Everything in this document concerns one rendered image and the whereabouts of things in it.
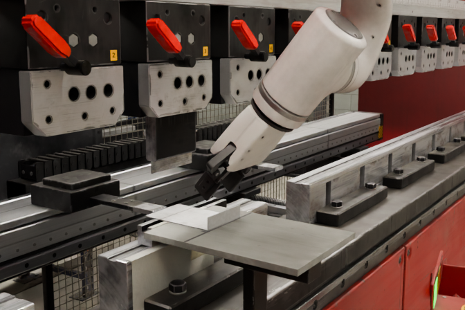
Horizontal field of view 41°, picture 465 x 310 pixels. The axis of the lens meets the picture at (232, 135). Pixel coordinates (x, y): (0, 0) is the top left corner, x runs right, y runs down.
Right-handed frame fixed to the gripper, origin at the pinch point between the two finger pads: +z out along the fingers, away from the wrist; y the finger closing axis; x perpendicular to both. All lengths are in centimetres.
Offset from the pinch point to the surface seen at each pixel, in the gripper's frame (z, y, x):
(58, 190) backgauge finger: 22.7, 6.4, -20.2
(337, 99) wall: 256, -721, -194
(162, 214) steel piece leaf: 11.2, 2.3, -3.4
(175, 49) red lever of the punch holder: -15.5, 9.4, -13.8
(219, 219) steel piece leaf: 3.3, 1.7, 4.3
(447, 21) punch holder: -18, -134, -20
